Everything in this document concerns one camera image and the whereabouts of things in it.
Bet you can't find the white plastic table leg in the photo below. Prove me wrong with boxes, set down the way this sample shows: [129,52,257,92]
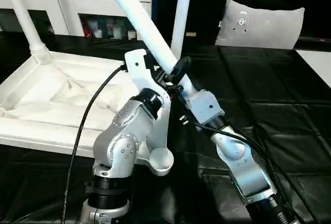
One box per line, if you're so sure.
[0,0,52,65]
[99,0,201,98]
[170,0,194,58]

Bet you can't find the white flat panel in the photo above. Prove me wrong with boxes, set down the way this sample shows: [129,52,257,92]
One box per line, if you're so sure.
[295,49,331,89]

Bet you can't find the black work mat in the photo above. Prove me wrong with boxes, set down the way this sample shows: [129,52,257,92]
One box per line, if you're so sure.
[0,31,331,224]

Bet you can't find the white glass-door cabinet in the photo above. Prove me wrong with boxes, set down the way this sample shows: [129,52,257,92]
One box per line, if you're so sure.
[0,0,154,40]

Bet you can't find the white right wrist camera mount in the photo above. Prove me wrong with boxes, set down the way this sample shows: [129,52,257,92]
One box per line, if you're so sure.
[189,90,225,126]

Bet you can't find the white plastic table top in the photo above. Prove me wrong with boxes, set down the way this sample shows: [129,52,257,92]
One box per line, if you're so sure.
[0,50,175,177]

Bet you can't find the grey printed cushion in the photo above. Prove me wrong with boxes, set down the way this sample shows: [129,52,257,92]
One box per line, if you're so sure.
[215,0,306,51]

